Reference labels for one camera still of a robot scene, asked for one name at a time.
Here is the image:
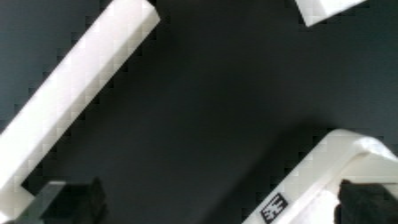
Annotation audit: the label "white L-shaped fence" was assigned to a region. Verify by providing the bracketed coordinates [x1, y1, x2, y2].
[0, 0, 160, 223]

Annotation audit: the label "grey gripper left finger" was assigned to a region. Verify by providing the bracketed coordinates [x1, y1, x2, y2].
[14, 179, 106, 224]

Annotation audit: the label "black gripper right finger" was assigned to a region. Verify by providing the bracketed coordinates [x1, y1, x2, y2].
[334, 180, 398, 224]

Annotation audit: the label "white leg far left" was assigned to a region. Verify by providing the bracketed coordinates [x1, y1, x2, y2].
[295, 0, 366, 27]

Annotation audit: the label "white desk top tray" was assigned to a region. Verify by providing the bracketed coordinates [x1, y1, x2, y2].
[242, 129, 398, 224]

